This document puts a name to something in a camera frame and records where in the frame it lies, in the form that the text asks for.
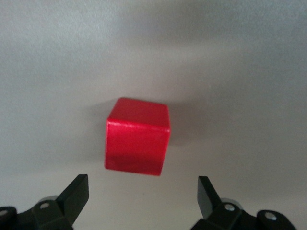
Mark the red wooden block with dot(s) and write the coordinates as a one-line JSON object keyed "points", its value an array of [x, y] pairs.
{"points": [[136, 143]]}

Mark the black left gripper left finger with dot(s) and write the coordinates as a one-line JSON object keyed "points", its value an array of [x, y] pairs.
{"points": [[48, 215]]}

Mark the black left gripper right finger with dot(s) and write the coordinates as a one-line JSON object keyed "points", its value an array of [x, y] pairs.
{"points": [[225, 215]]}

